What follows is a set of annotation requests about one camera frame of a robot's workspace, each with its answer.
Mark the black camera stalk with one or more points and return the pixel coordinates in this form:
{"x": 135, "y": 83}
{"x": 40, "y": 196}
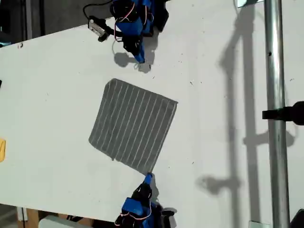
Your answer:
{"x": 105, "y": 33}

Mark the black camera box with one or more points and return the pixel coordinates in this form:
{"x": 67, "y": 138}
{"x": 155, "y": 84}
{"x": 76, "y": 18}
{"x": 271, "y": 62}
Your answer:
{"x": 168, "y": 218}
{"x": 96, "y": 25}

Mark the black post clamp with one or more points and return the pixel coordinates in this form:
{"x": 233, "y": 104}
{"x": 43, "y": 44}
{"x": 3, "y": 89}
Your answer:
{"x": 285, "y": 114}

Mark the white box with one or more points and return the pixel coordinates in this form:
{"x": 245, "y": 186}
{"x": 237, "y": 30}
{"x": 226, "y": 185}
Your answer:
{"x": 61, "y": 222}

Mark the grey striped towel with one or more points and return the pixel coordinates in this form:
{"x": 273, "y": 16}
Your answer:
{"x": 133, "y": 123}

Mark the steel post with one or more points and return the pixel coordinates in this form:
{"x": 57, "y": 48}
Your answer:
{"x": 273, "y": 71}

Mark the yellow object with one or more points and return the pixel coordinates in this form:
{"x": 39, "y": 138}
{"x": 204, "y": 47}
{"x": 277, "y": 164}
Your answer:
{"x": 2, "y": 149}

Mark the grey background pole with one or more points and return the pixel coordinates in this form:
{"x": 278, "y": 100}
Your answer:
{"x": 28, "y": 19}

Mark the wooden table frame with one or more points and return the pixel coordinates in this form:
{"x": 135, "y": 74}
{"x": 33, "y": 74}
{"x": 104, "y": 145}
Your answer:
{"x": 32, "y": 215}

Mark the black rounded object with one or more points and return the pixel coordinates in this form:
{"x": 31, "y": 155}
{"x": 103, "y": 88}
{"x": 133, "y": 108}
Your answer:
{"x": 298, "y": 219}

